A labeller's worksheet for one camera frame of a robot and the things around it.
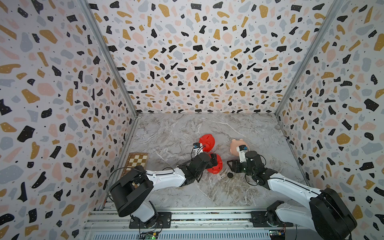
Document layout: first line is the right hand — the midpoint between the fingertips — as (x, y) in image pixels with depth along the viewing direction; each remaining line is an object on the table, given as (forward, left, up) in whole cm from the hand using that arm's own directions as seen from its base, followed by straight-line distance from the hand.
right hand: (231, 162), depth 87 cm
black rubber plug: (-5, 0, -8) cm, 9 cm away
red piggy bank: (-5, +9, 0) cm, 10 cm away
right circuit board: (-33, -20, -9) cm, 40 cm away
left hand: (+1, +10, +4) cm, 11 cm away
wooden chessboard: (+2, +58, -3) cm, 58 cm away
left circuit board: (-36, +41, -7) cm, 55 cm away
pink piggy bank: (+13, -4, -1) cm, 14 cm away
